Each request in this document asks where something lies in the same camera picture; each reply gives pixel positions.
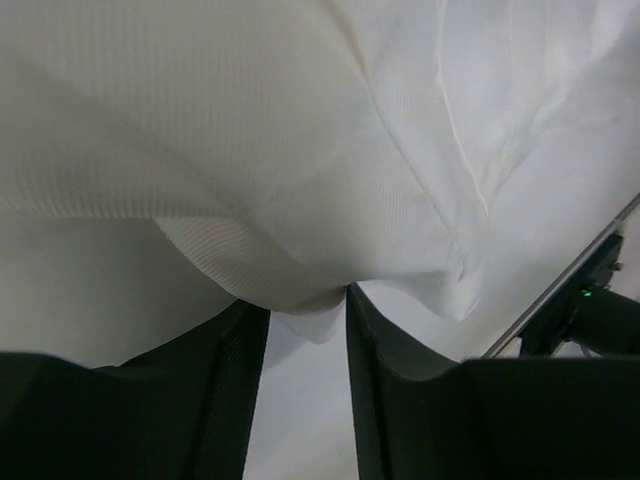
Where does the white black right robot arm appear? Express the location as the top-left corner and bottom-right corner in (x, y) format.
(518, 232), (639, 356)

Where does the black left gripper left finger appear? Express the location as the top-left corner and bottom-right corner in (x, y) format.
(1, 301), (270, 479)

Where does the aluminium table edge rail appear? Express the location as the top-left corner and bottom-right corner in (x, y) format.
(482, 194), (639, 359)

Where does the white fabric skirt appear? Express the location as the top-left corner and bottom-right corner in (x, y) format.
(1, 1), (639, 364)

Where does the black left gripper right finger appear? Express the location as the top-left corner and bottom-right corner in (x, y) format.
(346, 285), (639, 479)

